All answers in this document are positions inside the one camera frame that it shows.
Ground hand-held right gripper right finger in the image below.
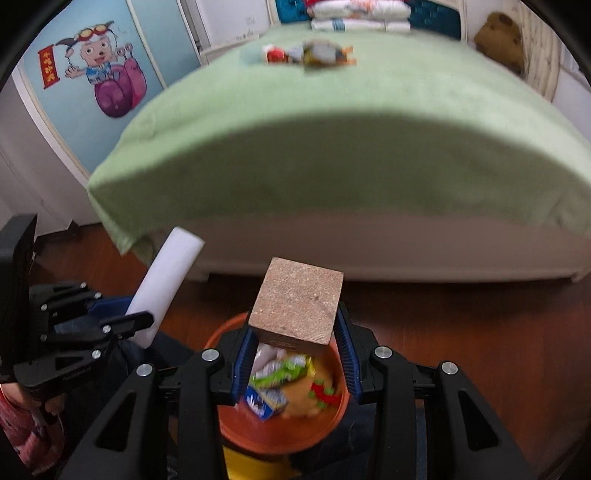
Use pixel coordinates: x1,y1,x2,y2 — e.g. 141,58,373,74
334,302,537,480

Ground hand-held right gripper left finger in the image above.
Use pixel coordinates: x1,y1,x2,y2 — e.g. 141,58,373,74
58,323,260,480

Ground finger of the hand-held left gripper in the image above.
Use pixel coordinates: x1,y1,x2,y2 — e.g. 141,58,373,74
29,281,134,339
13,311,156,394

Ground yellow-green snack packet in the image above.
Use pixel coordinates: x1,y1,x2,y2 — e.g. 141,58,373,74
248,354,318,387

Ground blue milk carton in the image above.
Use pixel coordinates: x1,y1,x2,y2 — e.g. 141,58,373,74
242,382,290,421

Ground red toy car green wheels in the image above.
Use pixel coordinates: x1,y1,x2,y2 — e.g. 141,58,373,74
308,377,341,409

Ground orange plush toy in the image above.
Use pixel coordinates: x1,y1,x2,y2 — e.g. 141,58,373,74
280,382,325,419

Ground brown wooden block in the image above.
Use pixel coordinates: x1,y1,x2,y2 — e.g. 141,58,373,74
248,257,345,347

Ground orange plastic bin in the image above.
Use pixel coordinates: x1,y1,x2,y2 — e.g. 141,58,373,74
202,311,352,459

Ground white foam tube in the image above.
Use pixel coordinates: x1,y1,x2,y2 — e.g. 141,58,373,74
125,226,206,350

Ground person's left forearm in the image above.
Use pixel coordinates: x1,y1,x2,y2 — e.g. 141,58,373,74
0,382,65,477

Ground person's left hand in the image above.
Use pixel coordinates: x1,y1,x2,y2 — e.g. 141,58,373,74
36,391,66,420

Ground person's dark pants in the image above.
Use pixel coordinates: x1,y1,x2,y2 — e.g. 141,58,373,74
58,330,428,480

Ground yellow plastic object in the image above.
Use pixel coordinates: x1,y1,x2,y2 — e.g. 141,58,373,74
223,444,298,480

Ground bed with green blanket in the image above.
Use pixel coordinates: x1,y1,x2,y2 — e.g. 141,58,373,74
86,22,591,256

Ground cream nightstand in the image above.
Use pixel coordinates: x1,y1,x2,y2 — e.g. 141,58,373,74
199,28,269,66

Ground printed snack pouch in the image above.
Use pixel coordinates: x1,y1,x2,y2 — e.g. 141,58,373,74
300,40,345,69

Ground red and white carton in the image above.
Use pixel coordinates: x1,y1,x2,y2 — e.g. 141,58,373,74
262,44,291,64

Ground white folded quilt blue band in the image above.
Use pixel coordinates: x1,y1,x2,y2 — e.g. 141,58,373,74
310,17,413,34

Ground floral folded quilt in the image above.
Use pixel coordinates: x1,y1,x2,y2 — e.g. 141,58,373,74
308,0,411,20

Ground cream headboard blue padding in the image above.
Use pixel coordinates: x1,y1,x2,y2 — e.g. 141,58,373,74
267,0,467,41

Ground brown plush bear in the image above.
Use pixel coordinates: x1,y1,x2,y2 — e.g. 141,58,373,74
474,11,527,77

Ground floral cream curtain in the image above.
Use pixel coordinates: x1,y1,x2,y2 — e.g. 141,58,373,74
516,0,570,104

